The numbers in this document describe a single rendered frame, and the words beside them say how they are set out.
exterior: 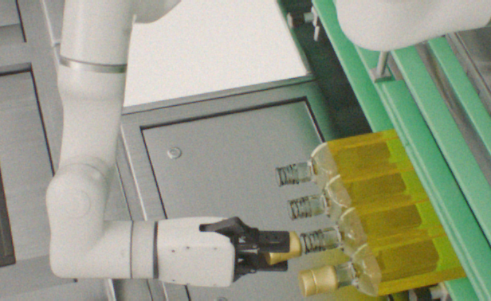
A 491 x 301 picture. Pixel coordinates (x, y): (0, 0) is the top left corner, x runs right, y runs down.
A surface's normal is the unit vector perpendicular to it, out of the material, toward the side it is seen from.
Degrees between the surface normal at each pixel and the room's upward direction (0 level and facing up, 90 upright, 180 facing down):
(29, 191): 90
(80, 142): 72
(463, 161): 90
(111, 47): 108
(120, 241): 85
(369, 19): 50
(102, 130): 81
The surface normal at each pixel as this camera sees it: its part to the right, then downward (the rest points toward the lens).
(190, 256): 0.00, 0.70
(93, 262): 0.04, 0.29
